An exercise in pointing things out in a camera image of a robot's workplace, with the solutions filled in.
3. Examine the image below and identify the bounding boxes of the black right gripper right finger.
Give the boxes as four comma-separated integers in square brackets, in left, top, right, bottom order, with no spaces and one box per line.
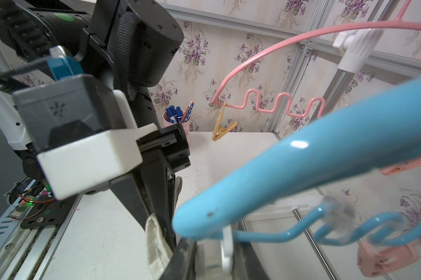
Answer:
[233,241,269,280]

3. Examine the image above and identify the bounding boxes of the white and steel drying rack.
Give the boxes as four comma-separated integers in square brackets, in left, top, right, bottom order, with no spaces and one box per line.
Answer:
[241,0,421,280]

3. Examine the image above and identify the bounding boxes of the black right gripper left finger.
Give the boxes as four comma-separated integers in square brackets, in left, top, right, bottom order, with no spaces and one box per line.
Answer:
[159,238,197,280]

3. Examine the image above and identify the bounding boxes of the pink wavy hanger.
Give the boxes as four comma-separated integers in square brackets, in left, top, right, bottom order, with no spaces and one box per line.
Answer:
[210,0,421,120]

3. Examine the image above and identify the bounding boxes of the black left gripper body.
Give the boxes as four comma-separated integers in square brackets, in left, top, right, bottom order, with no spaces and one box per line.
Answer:
[110,124,191,245]

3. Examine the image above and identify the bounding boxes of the pink clothes peg on blue hanger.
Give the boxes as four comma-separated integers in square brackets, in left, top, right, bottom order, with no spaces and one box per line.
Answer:
[357,239,421,278]

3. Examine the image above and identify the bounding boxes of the white glove with grey strap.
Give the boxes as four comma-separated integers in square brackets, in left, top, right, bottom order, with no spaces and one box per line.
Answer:
[144,176,184,280]

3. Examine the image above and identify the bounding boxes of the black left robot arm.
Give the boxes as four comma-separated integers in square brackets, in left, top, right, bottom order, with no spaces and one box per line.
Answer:
[0,1,190,248]

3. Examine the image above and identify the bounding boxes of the small circuit board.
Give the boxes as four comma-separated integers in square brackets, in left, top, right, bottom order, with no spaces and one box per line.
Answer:
[7,196,55,221]

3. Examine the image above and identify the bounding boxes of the blue wavy hanger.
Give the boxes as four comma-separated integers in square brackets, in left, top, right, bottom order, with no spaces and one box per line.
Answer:
[172,78,421,240]

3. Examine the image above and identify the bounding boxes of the white clothes peg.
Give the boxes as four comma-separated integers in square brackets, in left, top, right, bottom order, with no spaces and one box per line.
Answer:
[195,226,234,280]

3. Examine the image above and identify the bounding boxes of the yellow clothes peg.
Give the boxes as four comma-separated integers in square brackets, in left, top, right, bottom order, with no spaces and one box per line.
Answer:
[212,102,238,141]

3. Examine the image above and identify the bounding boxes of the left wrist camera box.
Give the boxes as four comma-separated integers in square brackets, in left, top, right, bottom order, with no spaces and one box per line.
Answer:
[12,46,157,200]

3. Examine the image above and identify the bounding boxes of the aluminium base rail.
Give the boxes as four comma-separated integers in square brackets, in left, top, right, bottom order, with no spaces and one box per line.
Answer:
[0,178,81,280]

